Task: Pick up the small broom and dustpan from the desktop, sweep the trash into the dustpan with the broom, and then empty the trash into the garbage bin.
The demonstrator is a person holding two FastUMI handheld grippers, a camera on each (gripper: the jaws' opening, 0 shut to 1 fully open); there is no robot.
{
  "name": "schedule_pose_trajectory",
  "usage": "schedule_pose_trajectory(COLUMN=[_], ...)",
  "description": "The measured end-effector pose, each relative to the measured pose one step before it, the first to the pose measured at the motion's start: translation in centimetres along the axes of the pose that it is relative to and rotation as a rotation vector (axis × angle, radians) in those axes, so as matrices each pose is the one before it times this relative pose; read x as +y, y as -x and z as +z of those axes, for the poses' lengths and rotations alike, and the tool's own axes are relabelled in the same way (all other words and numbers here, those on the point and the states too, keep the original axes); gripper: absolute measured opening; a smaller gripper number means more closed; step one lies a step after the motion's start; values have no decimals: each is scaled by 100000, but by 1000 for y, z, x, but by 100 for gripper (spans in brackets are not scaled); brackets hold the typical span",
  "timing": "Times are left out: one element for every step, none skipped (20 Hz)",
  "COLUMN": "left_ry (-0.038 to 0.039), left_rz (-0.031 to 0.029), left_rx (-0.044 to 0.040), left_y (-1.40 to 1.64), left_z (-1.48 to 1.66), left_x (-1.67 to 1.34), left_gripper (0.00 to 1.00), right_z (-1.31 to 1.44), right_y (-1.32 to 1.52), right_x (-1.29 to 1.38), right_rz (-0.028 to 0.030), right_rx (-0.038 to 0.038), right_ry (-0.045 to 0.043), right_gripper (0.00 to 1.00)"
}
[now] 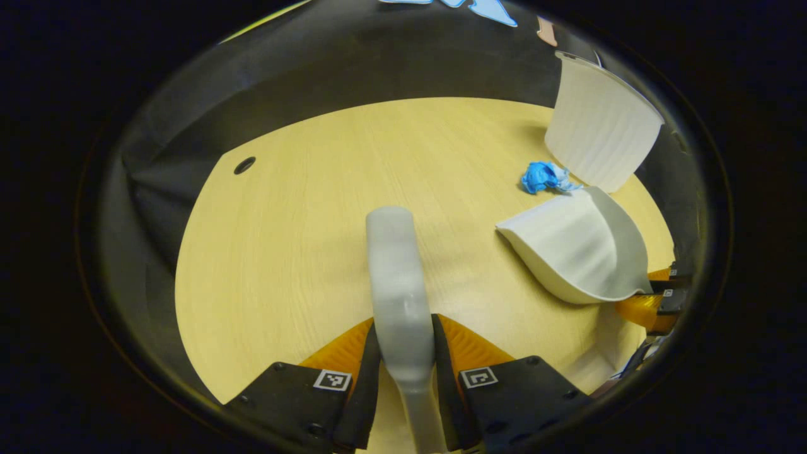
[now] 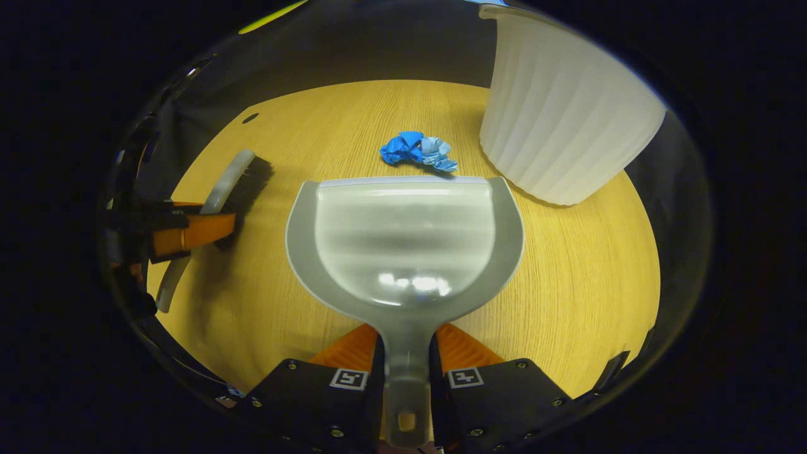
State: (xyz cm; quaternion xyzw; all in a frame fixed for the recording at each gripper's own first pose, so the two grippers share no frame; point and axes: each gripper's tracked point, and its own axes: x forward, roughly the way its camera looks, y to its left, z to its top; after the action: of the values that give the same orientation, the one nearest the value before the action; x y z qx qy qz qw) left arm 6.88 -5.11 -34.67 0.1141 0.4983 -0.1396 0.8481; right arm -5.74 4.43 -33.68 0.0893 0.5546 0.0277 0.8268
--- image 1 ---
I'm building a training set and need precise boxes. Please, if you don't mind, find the light wooden desktop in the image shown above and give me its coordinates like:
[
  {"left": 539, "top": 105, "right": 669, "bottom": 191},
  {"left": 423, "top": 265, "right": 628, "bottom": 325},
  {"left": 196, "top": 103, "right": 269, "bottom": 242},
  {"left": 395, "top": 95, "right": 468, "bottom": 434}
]
[{"left": 175, "top": 96, "right": 675, "bottom": 454}]

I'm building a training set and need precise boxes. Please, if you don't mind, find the white dustpan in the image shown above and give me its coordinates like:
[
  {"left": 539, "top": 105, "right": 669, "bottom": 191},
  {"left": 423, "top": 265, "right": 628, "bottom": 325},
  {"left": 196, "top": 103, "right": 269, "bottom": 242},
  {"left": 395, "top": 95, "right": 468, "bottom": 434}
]
[{"left": 496, "top": 186, "right": 650, "bottom": 305}]

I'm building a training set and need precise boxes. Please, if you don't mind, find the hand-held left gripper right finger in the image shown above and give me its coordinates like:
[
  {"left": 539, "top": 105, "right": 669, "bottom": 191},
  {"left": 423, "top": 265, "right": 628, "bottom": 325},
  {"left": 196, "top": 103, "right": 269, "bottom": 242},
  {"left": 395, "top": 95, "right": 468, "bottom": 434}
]
[{"left": 431, "top": 313, "right": 593, "bottom": 453}]

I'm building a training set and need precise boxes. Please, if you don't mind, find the small white broom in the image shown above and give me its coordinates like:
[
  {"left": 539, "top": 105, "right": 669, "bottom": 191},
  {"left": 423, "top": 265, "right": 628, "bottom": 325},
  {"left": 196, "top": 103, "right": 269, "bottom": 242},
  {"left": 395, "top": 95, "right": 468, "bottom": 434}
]
[{"left": 366, "top": 206, "right": 448, "bottom": 454}]

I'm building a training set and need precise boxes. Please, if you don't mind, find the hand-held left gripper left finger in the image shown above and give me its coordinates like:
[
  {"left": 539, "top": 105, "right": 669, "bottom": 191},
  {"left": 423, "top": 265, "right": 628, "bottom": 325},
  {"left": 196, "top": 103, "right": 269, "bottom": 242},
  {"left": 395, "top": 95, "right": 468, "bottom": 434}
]
[{"left": 224, "top": 318, "right": 382, "bottom": 453}]

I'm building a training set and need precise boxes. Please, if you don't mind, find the blue paper trash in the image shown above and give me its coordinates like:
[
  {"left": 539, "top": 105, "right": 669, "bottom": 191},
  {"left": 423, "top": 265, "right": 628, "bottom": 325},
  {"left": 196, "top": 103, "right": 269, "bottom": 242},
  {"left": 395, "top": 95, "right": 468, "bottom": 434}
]
[{"left": 521, "top": 161, "right": 582, "bottom": 195}]

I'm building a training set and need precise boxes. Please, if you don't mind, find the white ribbed garbage bin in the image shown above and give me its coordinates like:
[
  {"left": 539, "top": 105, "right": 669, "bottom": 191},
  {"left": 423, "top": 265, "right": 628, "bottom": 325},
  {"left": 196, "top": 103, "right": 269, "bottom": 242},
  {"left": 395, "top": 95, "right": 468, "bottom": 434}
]
[{"left": 544, "top": 51, "right": 665, "bottom": 194}]

